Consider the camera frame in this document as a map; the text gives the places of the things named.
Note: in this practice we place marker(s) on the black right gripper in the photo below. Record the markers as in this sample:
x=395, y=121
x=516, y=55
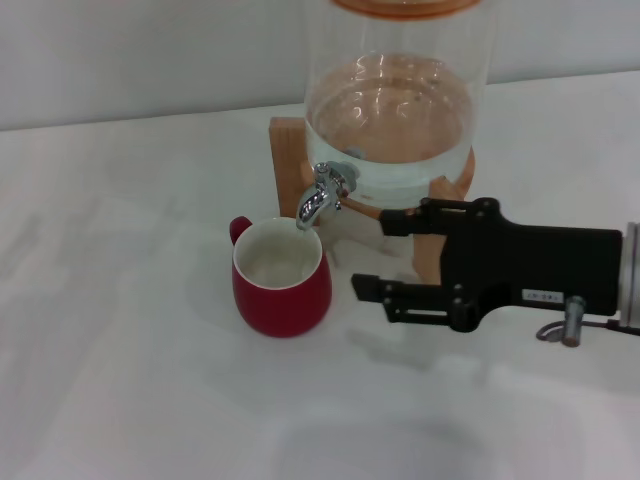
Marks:
x=525, y=260

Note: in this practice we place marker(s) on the wooden dispenser stand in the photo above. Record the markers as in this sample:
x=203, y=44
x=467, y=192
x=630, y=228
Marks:
x=286, y=165

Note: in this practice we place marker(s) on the red ceramic cup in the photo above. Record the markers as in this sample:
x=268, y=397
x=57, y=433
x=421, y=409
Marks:
x=285, y=310

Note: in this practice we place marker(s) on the silver metal connector plug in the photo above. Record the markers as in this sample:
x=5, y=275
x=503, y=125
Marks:
x=574, y=320

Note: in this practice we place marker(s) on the chrome faucet tap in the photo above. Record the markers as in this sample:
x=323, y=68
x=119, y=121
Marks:
x=320, y=195

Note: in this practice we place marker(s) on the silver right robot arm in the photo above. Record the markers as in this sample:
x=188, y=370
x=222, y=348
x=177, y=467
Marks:
x=631, y=275

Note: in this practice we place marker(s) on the glass drink dispenser jar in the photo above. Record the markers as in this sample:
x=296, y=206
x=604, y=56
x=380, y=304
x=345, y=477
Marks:
x=395, y=120

